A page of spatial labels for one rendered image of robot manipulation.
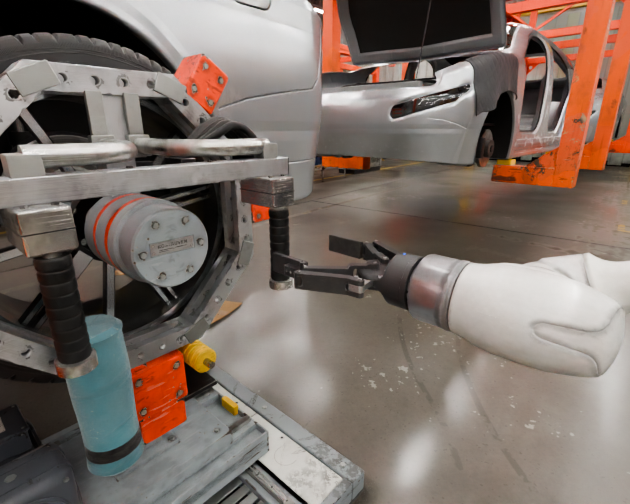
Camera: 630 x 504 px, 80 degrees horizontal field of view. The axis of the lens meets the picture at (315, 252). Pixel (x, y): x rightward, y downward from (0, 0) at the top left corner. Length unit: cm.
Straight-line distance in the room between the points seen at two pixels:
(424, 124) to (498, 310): 269
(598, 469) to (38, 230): 160
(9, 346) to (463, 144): 296
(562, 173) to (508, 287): 358
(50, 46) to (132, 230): 34
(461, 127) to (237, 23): 213
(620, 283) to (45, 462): 101
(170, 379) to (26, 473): 30
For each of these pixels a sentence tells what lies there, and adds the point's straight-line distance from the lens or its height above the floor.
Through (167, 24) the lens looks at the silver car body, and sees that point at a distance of 126.
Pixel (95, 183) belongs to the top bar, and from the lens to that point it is 53.
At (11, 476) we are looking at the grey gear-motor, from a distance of 100.
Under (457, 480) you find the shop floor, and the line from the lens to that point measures 142.
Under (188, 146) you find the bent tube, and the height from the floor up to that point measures 100.
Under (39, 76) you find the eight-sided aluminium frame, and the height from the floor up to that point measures 110.
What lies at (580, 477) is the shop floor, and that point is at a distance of 159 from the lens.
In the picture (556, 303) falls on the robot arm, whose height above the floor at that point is 87.
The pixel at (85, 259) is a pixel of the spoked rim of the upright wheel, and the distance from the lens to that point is 86.
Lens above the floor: 103
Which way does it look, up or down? 18 degrees down
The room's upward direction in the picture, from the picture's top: straight up
